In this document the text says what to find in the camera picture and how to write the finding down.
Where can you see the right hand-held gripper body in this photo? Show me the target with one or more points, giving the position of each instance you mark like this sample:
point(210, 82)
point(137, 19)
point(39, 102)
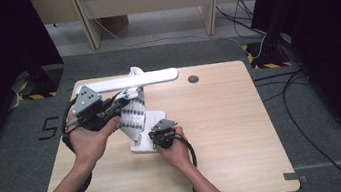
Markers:
point(164, 135)

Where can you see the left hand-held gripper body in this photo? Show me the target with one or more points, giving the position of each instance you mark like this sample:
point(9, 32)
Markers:
point(87, 102)

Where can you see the striped white cloth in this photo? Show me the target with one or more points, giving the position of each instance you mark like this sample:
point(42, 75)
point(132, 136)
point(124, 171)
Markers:
point(134, 114)

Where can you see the white desk lamp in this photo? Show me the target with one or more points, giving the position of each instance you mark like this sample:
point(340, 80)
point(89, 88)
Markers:
point(149, 78)

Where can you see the person's right hand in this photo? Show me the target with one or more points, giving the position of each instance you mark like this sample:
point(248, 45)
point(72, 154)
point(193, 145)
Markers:
point(176, 154)

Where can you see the person's left hand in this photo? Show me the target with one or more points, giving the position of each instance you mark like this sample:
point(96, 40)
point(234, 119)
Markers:
point(89, 146)

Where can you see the stand base with hazard tape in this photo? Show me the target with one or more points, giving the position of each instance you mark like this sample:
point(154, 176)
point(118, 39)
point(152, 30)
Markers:
point(42, 83)
point(267, 57)

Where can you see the grey tape piece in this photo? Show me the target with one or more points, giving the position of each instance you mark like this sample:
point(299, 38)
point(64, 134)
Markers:
point(294, 176)

